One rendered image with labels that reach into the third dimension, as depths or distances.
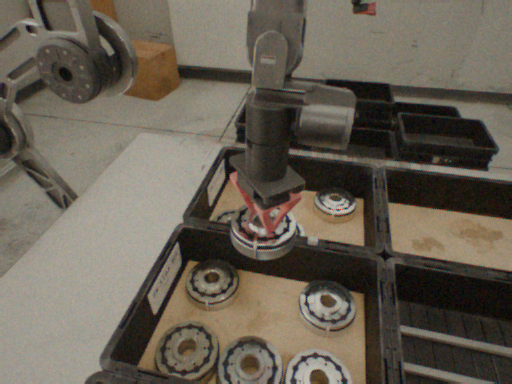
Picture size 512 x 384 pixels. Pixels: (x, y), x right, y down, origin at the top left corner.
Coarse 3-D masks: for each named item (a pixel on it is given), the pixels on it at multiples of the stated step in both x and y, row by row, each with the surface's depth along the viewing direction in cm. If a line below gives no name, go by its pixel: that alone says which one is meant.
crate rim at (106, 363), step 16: (192, 224) 70; (160, 256) 64; (352, 256) 64; (368, 256) 64; (384, 272) 61; (144, 288) 58; (384, 288) 58; (384, 304) 56; (128, 320) 54; (384, 320) 54; (112, 336) 52; (384, 336) 52; (112, 352) 50; (384, 352) 50; (112, 368) 48; (128, 368) 48; (144, 368) 48; (384, 368) 49
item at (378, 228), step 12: (216, 156) 89; (288, 156) 89; (300, 156) 89; (372, 168) 85; (204, 180) 81; (372, 180) 82; (192, 204) 75; (300, 240) 67; (324, 240) 67; (372, 252) 64
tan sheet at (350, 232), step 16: (224, 192) 94; (304, 192) 94; (224, 208) 89; (304, 208) 89; (304, 224) 84; (320, 224) 84; (336, 224) 84; (352, 224) 84; (336, 240) 80; (352, 240) 80
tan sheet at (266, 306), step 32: (256, 288) 70; (288, 288) 70; (160, 320) 65; (192, 320) 65; (224, 320) 65; (256, 320) 65; (288, 320) 65; (192, 352) 60; (288, 352) 60; (352, 352) 60
